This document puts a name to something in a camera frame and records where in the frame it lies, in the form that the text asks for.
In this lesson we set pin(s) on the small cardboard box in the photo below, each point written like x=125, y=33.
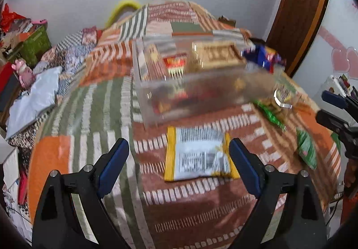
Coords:
x=227, y=21

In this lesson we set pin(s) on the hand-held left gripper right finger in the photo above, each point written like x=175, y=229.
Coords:
x=246, y=166

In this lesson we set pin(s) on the yellow and white snack packet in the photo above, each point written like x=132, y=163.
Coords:
x=198, y=153

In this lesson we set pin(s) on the small red snack packet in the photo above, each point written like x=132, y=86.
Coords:
x=195, y=97

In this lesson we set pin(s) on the green snack packet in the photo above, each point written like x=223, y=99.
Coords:
x=306, y=148

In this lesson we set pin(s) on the yellow hoop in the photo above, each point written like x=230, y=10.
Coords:
x=123, y=4

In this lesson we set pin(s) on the blue biscuit bag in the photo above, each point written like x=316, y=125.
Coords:
x=263, y=57

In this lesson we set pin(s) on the large red snack packet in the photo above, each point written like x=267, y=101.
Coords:
x=174, y=64

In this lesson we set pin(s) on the checkered quilt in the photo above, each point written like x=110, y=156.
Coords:
x=72, y=50

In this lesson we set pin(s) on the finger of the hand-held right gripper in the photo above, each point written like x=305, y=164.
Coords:
x=331, y=122
x=334, y=99

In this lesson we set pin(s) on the brown wooden door frame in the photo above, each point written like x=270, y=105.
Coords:
x=299, y=14

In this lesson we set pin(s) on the white appliance with stickers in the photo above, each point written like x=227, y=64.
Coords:
x=331, y=83

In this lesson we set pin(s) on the green-edged cookie packet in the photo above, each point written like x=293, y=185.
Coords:
x=271, y=117

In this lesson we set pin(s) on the pile of printed bags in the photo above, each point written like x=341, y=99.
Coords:
x=19, y=32

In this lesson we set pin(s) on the pink plush toy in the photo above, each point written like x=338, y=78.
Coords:
x=23, y=74

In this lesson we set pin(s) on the patchwork striped blanket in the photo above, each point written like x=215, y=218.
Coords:
x=195, y=209

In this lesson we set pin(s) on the clear plastic storage box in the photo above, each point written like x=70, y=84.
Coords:
x=145, y=103

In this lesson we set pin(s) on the tan square cracker packet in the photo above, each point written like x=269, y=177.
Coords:
x=218, y=54

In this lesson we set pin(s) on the red gift bag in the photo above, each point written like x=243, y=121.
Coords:
x=9, y=18

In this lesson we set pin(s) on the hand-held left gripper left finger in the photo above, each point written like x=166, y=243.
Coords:
x=112, y=166

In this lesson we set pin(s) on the red box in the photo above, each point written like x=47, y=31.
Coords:
x=5, y=75

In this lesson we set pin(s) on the white cloth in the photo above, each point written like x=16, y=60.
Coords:
x=33, y=100

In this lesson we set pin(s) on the white door with pink hearts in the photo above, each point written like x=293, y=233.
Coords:
x=338, y=28

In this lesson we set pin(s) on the green storage box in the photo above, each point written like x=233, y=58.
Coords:
x=35, y=46

